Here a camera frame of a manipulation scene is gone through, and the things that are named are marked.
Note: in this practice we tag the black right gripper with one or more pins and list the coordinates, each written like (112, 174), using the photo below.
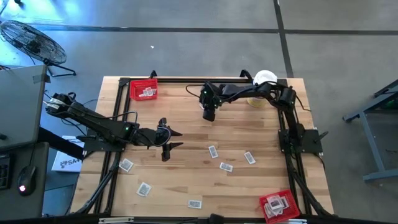
(210, 99)

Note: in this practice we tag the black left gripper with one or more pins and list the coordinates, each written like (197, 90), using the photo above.
(152, 137)

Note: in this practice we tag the small white ointment packet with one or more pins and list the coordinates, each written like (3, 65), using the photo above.
(249, 157)
(226, 167)
(142, 94)
(152, 91)
(194, 204)
(213, 151)

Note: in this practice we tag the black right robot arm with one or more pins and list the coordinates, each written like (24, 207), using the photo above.
(248, 90)

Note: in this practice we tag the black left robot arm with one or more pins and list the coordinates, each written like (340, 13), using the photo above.
(93, 123)

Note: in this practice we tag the Lysol wipes canister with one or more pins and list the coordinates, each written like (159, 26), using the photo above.
(264, 76)

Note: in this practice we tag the red plastic mesh basket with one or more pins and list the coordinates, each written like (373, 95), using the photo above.
(135, 93)
(292, 211)

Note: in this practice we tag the white printed cardboard box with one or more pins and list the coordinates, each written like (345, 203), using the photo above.
(66, 163)

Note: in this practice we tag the black diagonal bar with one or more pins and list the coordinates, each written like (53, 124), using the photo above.
(59, 143)

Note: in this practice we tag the black computer mouse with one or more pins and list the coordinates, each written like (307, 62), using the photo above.
(26, 180)

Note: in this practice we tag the grey computer monitor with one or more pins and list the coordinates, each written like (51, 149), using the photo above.
(18, 105)

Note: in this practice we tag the black floor fan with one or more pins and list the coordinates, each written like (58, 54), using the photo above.
(32, 42)

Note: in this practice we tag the black keyboard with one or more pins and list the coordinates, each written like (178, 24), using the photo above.
(3, 171)

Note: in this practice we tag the dark grey desk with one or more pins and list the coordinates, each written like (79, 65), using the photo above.
(9, 205)

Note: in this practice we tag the grey metal table frame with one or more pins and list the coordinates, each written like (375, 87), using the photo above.
(382, 176)

